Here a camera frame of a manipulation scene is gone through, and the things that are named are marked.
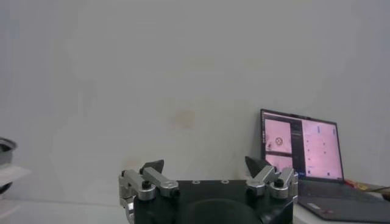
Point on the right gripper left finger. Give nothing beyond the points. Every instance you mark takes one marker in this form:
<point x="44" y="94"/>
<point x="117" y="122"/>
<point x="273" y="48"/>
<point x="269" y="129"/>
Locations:
<point x="158" y="179"/>

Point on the cream electric cooking pot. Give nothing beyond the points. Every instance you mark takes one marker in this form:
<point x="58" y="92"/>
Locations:
<point x="12" y="175"/>

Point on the red yellow object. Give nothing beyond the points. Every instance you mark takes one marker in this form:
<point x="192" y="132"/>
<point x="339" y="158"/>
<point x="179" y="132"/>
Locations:
<point x="362" y="185"/>

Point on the black laptop lit screen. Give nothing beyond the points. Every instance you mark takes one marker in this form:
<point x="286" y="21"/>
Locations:
<point x="320" y="146"/>

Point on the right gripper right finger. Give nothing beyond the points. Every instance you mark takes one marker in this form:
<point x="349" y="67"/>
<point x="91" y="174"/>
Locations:
<point x="274" y="179"/>

